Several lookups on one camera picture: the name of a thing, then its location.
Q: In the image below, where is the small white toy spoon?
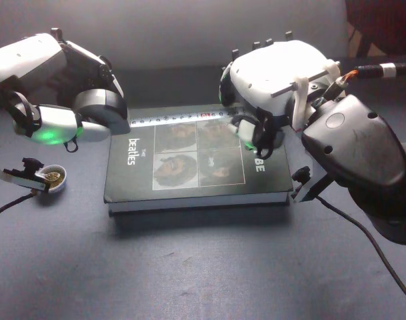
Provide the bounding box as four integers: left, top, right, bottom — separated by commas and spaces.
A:
39, 168, 62, 180

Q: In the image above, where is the grey table cloth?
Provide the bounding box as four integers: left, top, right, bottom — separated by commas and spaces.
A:
0, 65, 406, 320

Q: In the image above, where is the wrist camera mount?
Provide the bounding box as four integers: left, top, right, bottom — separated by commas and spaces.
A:
0, 136, 53, 195
291, 165, 333, 204

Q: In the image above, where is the black Let It Be album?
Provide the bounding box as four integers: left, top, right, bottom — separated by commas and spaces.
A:
103, 111, 294, 217

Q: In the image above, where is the dark brown chair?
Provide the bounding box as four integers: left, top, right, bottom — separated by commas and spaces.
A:
344, 0, 406, 57

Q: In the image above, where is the small white toy bowl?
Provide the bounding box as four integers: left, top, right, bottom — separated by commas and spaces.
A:
35, 163, 67, 196

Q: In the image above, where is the black camera cable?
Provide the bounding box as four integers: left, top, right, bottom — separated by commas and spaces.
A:
315, 195, 406, 301
0, 192, 40, 221

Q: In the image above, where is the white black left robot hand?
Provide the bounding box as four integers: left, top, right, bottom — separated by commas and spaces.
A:
0, 28, 129, 153

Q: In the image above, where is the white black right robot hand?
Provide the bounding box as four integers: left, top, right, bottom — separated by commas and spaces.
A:
218, 31, 342, 159

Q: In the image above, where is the white backdrop sheet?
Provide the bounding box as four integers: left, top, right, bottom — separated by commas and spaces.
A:
0, 0, 349, 73

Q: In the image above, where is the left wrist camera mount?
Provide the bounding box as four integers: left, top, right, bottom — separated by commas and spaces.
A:
0, 136, 53, 195

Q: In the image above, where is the white grey tape measure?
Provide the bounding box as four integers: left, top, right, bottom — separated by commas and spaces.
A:
71, 88, 247, 135

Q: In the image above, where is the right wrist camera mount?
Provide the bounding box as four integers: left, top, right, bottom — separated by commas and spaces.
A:
291, 165, 333, 204

